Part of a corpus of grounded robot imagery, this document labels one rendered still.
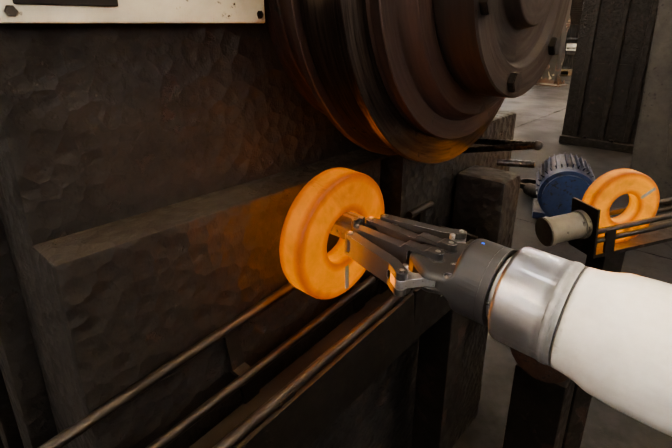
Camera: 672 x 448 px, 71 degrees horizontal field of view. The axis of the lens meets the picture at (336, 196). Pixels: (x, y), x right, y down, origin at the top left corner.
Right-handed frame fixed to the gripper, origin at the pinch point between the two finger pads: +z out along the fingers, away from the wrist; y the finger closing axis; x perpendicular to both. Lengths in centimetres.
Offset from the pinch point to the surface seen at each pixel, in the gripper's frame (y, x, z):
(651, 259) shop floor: 212, -84, -16
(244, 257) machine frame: -8.7, -4.0, 6.5
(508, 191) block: 41.2, -6.2, -4.4
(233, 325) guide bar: -11.9, -11.0, 4.8
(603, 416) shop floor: 92, -83, -25
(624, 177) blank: 66, -6, -18
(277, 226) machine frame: -3.5, -1.8, 6.6
